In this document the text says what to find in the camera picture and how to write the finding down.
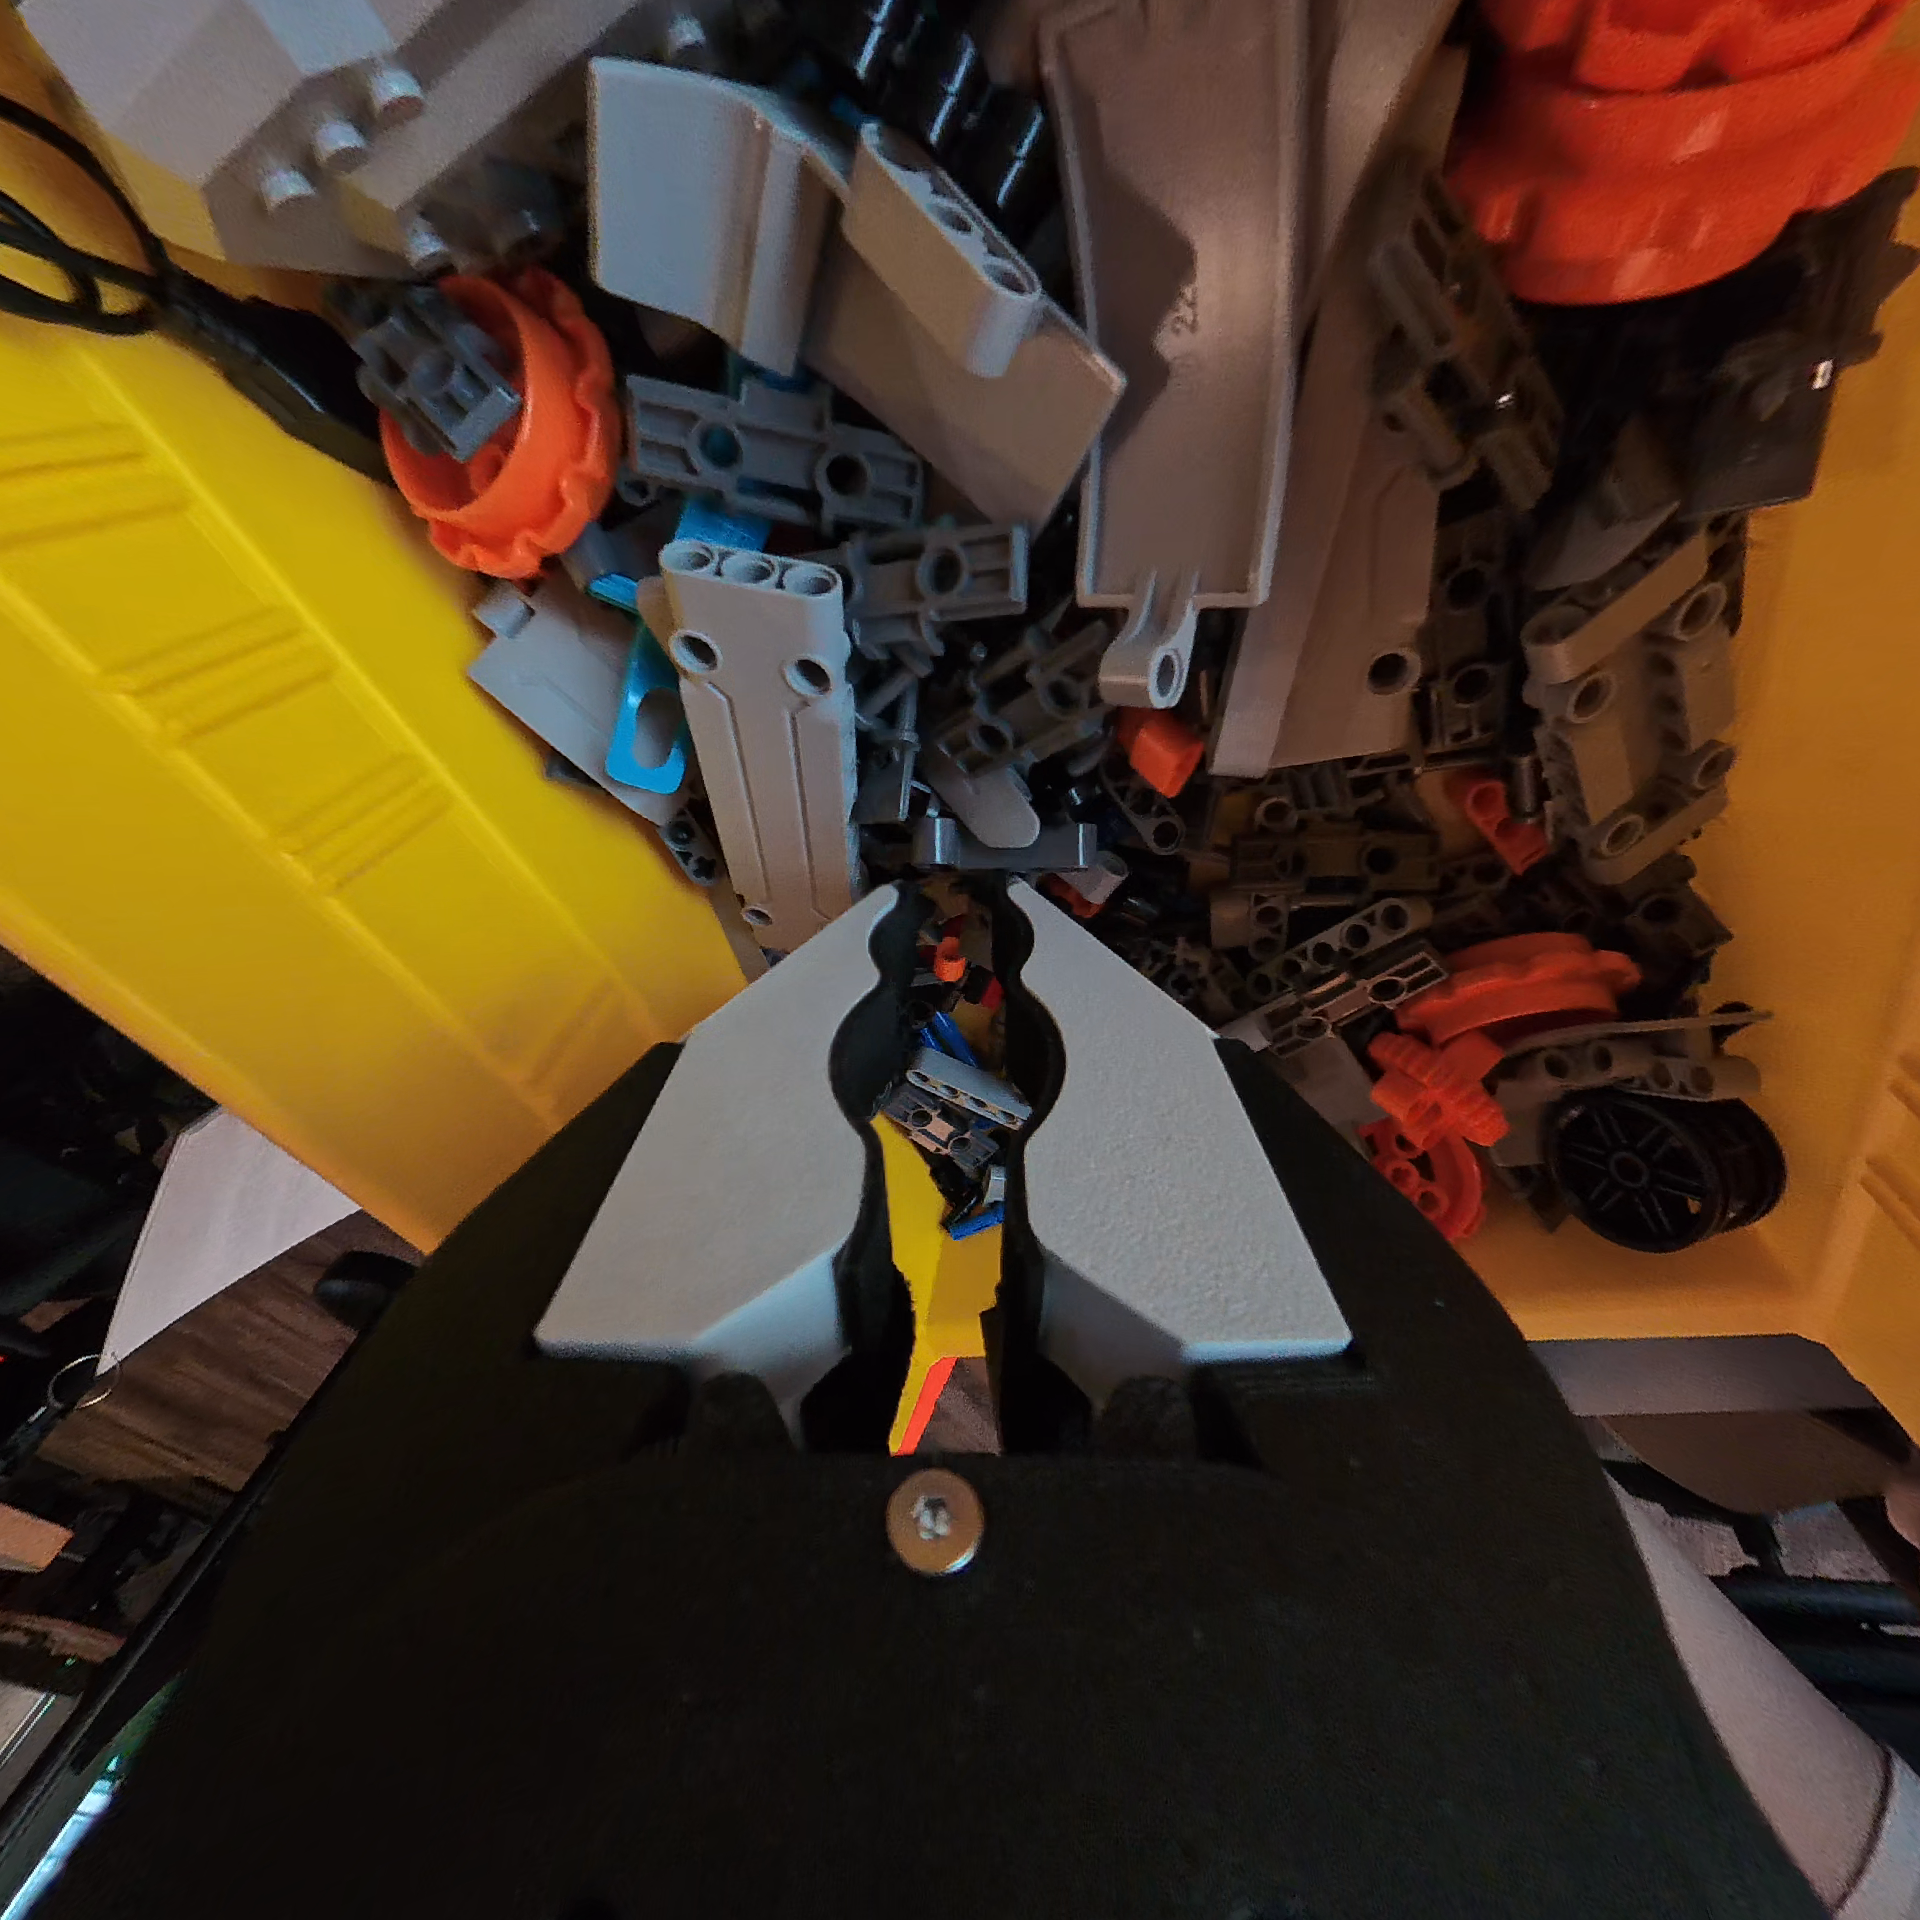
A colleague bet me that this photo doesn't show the white paper sheet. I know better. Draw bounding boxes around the white paper sheet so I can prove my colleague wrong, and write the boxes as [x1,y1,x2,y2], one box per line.
[97,1110,369,1373]

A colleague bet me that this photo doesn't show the large orange wheel hub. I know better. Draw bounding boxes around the large orange wheel hub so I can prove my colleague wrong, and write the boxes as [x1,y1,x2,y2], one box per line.
[1449,0,1920,308]

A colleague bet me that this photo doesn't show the yellow plastic bin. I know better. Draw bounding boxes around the yellow plastic bin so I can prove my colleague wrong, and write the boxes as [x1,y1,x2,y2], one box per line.
[0,0,1920,1457]

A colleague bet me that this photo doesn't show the black toy wheel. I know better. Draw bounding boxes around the black toy wheel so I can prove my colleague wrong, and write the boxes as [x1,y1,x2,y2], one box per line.
[1546,1086,1788,1253]

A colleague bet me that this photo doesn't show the orange gear piece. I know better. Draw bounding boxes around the orange gear piece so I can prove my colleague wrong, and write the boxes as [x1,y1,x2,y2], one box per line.
[1362,1032,1515,1147]

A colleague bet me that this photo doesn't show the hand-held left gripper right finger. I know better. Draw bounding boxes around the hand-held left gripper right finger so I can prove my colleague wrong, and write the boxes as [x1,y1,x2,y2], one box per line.
[982,880,1352,1452]

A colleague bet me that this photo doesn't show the light grey curved panel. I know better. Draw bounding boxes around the light grey curved panel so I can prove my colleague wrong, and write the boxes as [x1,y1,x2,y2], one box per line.
[586,57,863,376]

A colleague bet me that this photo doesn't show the person's pale clothing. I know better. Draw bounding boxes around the person's pale clothing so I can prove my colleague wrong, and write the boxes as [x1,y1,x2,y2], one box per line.
[1598,1472,1920,1920]

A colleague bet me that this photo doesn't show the black flat panel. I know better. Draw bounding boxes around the black flat panel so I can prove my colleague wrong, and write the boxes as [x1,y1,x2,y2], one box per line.
[1592,195,1879,525]

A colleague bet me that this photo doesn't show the dark grey beam assembly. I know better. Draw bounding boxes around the dark grey beam assembly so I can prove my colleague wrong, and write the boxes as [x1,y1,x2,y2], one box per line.
[1524,525,1751,887]

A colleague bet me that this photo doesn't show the grey cross frame piece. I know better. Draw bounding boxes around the grey cross frame piece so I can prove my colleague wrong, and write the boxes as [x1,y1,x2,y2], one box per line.
[622,373,925,525]

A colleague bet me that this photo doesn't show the small orange wheel hub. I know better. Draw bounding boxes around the small orange wheel hub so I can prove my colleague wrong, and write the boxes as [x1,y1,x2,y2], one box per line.
[378,268,626,580]

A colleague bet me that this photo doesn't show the grey desk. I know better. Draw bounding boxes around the grey desk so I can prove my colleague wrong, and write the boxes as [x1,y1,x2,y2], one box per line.
[1524,1331,1885,1509]

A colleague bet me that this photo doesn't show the large grey studded block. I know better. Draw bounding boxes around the large grey studded block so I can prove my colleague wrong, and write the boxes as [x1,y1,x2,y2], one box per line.
[15,0,632,278]

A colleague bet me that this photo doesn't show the pile of small building pieces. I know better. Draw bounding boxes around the pile of small building pieces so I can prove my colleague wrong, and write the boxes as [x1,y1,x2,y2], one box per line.
[465,0,1805,1261]

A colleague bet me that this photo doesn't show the dark grey pin connector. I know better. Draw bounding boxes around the dark grey pin connector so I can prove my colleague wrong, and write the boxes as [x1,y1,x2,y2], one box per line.
[354,283,528,456]

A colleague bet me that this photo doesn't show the grey panel with end holes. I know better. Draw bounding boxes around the grey panel with end holes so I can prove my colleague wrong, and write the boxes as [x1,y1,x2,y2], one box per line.
[816,126,1127,525]

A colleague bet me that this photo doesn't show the flat orange wheel hub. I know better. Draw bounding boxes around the flat orange wheel hub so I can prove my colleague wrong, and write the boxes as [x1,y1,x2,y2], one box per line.
[1395,932,1645,1051]

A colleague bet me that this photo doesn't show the blue building piece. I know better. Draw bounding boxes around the blue building piece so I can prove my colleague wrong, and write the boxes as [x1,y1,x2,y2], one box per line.
[605,501,737,788]

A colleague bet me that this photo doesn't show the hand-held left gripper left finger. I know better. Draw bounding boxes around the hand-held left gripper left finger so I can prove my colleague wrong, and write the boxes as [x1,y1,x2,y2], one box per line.
[535,881,930,1452]

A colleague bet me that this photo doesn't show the black cable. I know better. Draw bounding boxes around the black cable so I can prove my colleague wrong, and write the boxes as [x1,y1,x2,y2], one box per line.
[0,94,378,450]

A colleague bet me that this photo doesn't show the long grey tapered panel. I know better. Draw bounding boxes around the long grey tapered panel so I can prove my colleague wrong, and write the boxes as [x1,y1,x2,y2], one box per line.
[1041,0,1323,706]

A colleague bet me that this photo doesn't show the small orange connector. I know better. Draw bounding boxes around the small orange connector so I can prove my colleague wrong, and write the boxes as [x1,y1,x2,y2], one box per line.
[1117,706,1205,796]

